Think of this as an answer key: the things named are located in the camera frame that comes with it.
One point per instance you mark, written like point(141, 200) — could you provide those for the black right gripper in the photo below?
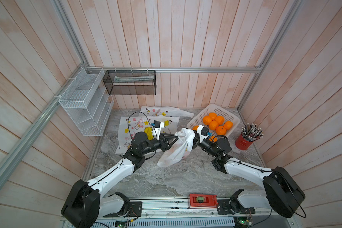
point(196, 142)

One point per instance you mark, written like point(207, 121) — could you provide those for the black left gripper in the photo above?
point(162, 143)

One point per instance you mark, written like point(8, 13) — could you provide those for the white plastic bag front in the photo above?
point(181, 148)

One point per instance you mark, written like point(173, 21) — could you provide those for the white printed bag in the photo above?
point(165, 111)
point(129, 127)

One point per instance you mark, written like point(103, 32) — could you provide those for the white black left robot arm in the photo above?
point(87, 202)

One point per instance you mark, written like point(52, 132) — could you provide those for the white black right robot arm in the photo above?
point(280, 193)

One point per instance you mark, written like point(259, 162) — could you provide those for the white plastic perforated basket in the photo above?
point(213, 108)

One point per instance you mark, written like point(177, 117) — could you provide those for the white printed bag back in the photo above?
point(165, 111)

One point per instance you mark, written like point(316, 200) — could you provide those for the red cup of pens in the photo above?
point(250, 133)

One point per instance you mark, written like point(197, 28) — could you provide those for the red tape dispenser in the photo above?
point(203, 201)

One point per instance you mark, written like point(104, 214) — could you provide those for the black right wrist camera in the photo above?
point(203, 133)

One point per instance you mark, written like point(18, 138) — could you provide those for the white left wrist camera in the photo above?
point(157, 128)

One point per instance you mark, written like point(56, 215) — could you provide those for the black wire mesh basket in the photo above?
point(130, 82)

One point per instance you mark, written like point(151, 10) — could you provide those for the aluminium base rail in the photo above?
point(175, 212)

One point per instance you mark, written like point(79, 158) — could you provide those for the white wire mesh shelf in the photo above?
point(86, 102)

